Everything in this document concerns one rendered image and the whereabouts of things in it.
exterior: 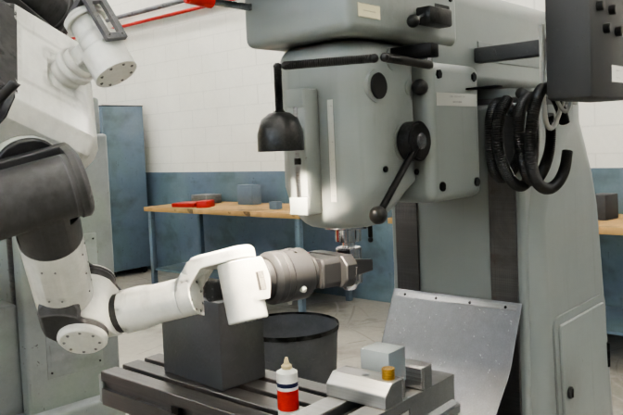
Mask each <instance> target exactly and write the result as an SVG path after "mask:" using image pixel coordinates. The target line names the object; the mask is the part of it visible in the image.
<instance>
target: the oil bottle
mask: <svg viewBox="0 0 623 415"><path fill-rule="evenodd" d="M281 367H282V369H280V370H278V371H277V372H276V385H277V406H278V415H289V414H292V413H294V412H296V411H298V410H299V381H298V371H297V370H296V369H293V368H292V364H290V363H289V361H288V357H285V360H284V364H282V365H281Z"/></svg>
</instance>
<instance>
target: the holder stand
mask: <svg viewBox="0 0 623 415"><path fill-rule="evenodd" d="M203 299H204V308H203V311H202V313H200V314H197V315H193V316H189V317H185V318H181V319H178V320H174V321H167V322H163V323H162V337H163V354H164V370H165V371H167V372H170V373H173V374H176V375H179V376H182V377H184V378H186V379H189V380H192V381H195V382H198V383H200V384H205V385H207V386H210V387H213V388H215V389H218V390H221V391H225V390H227V389H230V388H233V387H236V386H239V385H241V384H246V383H249V382H252V381H254V380H257V379H260V378H262V377H265V361H264V341H263V321H262V320H255V321H253V322H250V321H249V322H244V323H242V324H237V325H234V326H233V325H229V324H228V320H227V316H226V311H225V306H224V302H223V300H217V301H212V302H209V301H208V300H207V299H206V297H205V295H204V287H203Z"/></svg>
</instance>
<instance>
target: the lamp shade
mask: <svg viewBox="0 0 623 415"><path fill-rule="evenodd" d="M257 138H258V152H275V151H296V150H304V135H303V130H302V128H301V125H300V123H299V119H298V118H297V117H295V116H294V115H293V114H291V113H290V112H285V111H284V110H281V111H274V112H273V113H269V114H268V115H267V116H265V117H264V118H263V119H262V120H261V124H260V127H259V130H258V134H257Z"/></svg>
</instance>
